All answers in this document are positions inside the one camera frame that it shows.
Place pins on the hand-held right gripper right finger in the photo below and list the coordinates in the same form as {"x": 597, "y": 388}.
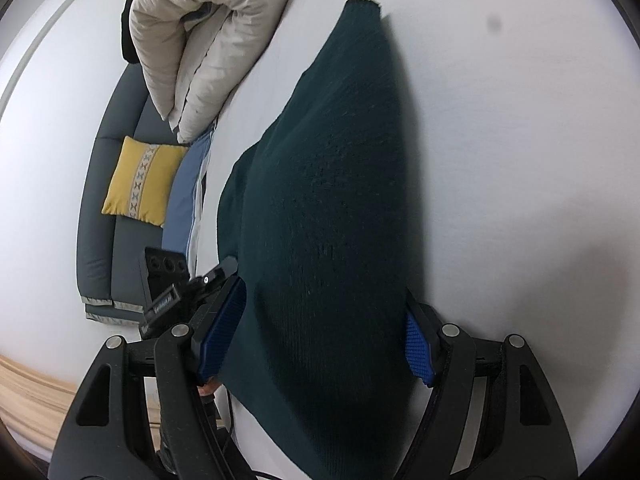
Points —
{"x": 419, "y": 345}

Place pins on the grey upholstered headboard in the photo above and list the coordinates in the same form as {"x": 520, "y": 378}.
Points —
{"x": 107, "y": 200}

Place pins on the black cloth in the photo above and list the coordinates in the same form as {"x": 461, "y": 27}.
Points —
{"x": 130, "y": 35}

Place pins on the yellow patterned cushion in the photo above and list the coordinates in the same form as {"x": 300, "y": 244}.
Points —
{"x": 142, "y": 180}

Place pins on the blue pillow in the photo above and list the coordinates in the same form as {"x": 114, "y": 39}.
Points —
{"x": 185, "y": 200}

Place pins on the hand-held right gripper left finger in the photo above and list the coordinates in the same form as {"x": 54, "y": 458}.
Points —
{"x": 220, "y": 330}

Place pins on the beige rolled duvet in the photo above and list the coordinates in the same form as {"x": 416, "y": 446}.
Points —
{"x": 200, "y": 35}

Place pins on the dark green knit sweater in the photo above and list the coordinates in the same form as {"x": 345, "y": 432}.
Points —
{"x": 330, "y": 210}

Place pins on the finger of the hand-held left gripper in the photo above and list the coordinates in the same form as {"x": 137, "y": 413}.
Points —
{"x": 217, "y": 272}

